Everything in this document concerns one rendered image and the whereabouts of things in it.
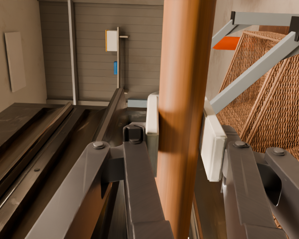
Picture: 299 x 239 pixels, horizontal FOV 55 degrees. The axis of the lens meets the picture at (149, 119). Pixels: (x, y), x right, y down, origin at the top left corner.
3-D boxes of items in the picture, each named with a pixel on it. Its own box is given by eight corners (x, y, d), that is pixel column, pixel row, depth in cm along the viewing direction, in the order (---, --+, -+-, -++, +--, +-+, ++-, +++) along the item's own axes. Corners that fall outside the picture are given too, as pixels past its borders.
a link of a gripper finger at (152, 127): (156, 180, 17) (144, 179, 17) (156, 129, 23) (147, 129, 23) (158, 133, 16) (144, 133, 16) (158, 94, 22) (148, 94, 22)
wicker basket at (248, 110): (297, 156, 124) (233, 154, 124) (255, 112, 177) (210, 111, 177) (325, 40, 107) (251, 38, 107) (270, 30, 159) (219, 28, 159)
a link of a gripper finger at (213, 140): (214, 135, 16) (228, 136, 16) (197, 96, 22) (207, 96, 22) (208, 182, 17) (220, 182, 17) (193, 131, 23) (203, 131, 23)
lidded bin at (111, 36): (119, 30, 746) (107, 29, 746) (116, 30, 706) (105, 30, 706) (119, 50, 763) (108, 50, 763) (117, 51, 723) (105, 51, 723)
